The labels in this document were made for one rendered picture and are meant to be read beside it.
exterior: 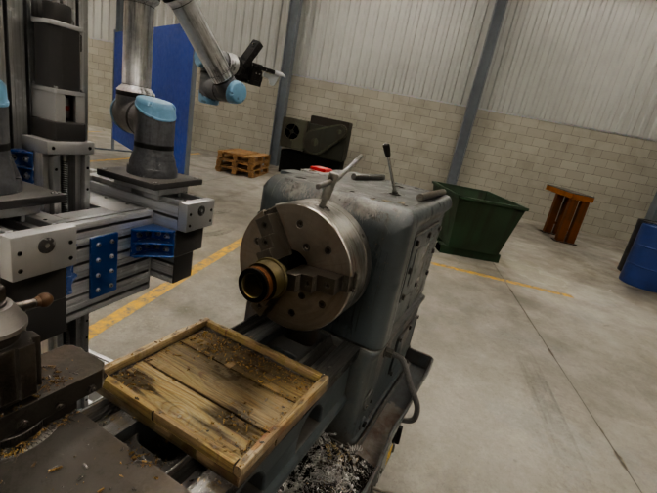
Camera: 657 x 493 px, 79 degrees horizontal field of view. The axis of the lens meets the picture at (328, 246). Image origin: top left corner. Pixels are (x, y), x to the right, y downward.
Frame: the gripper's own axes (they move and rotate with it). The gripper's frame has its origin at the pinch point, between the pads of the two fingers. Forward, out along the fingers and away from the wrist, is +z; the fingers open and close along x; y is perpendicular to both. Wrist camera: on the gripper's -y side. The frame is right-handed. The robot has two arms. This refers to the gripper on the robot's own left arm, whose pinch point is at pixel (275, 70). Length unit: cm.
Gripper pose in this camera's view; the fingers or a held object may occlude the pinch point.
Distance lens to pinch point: 182.6
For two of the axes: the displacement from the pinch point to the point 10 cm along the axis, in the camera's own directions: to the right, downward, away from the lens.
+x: 7.1, 4.5, -5.4
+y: -2.8, 8.8, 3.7
